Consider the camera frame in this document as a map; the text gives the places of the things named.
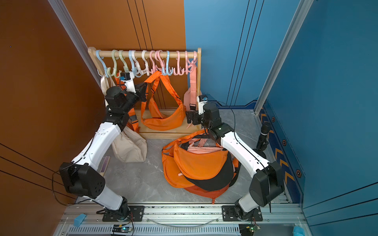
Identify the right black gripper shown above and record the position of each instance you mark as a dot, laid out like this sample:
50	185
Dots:
190	117

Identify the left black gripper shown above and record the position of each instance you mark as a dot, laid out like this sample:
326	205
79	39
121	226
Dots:
140	93

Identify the bright orange sling bag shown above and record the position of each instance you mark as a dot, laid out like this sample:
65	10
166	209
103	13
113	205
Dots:
171	171
151	116

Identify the orange bag with black strap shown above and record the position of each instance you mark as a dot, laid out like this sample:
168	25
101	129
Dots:
210	172

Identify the dark orange sling bag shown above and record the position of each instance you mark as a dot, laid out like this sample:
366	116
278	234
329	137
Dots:
213	195

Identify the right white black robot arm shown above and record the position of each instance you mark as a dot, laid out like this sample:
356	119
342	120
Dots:
267	177

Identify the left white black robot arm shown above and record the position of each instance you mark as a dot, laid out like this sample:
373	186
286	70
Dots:
80	177

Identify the green plastic hook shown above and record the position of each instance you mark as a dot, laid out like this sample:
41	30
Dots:
115	73

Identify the blue plastic hook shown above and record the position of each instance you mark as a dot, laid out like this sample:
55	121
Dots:
102	63

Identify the beige sling bag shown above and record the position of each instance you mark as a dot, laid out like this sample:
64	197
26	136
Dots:
129	146

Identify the wooden hanging rack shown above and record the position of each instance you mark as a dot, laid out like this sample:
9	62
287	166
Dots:
145	132

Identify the black microphone stand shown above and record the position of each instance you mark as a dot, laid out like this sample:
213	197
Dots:
263	139

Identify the wooden stick on floor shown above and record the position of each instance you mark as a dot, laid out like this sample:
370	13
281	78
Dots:
104	165

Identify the green circuit board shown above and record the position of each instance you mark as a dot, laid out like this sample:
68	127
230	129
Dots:
122	229

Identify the blue foam block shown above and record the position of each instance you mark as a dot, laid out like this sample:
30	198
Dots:
79	220

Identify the teal cloth corner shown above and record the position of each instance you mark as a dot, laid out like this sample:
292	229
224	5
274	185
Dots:
298	231

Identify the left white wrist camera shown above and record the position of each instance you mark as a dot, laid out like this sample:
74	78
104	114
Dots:
127	78

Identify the light pink strap bag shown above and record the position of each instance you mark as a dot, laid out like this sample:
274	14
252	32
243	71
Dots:
190	97

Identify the orange strap bag far left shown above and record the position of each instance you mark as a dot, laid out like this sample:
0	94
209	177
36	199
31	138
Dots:
134	123

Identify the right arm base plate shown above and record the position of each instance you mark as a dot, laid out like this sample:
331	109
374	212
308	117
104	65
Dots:
235	213

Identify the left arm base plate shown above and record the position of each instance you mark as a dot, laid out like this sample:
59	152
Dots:
134	213

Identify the aluminium rail frame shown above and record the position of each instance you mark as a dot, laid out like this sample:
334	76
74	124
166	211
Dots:
185	220

